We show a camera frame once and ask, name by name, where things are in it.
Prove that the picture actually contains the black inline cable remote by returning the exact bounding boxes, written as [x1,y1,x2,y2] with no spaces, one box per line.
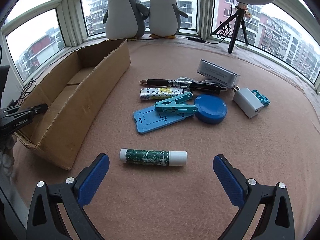
[188,37,206,43]

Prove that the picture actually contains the black tripod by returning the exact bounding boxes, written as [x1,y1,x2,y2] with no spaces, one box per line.
[211,2,251,54]

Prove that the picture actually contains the green white glue stick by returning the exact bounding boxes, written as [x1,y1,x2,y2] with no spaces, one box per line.
[119,148,188,166]

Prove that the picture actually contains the teal small clip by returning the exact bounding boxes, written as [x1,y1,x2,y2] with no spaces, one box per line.
[252,89,270,106]

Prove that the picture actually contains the blue round tape measure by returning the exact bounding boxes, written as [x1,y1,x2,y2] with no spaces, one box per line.
[194,94,228,124]

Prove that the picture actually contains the grey white square box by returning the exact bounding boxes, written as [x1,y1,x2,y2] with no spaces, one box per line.
[197,59,240,88]

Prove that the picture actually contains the brown cardboard box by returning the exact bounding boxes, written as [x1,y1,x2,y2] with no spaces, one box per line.
[16,39,131,170]

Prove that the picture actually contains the small grey penguin plush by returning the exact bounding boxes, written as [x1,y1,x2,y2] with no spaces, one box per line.
[149,0,189,39]

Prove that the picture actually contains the white cable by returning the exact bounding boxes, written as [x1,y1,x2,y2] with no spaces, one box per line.
[176,76,213,84]

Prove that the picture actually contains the large grey penguin plush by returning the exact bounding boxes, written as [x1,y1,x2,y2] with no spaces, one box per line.
[103,0,149,40]

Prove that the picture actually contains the teal plastic clip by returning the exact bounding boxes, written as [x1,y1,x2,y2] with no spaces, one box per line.
[155,92,198,114]

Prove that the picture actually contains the patterned lighter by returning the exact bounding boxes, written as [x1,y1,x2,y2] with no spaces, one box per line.
[139,87,189,100]

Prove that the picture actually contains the black pen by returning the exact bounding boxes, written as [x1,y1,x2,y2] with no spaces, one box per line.
[139,79,228,95]

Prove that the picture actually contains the white power adapter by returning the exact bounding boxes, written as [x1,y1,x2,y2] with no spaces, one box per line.
[233,87,264,119]

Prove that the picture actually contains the black usb cable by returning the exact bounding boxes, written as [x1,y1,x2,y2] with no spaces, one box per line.
[15,78,38,106]

